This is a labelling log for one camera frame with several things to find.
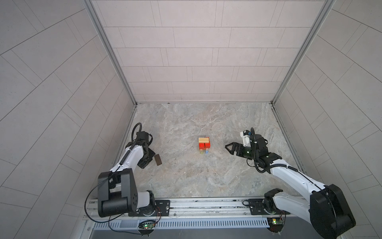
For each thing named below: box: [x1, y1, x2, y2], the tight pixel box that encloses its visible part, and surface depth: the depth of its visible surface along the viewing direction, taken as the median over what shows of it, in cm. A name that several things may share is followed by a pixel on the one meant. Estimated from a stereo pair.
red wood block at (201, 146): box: [198, 142, 205, 151], surface depth 84 cm
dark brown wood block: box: [154, 153, 163, 166], surface depth 88 cm
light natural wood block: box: [198, 137, 210, 144], surface depth 84 cm
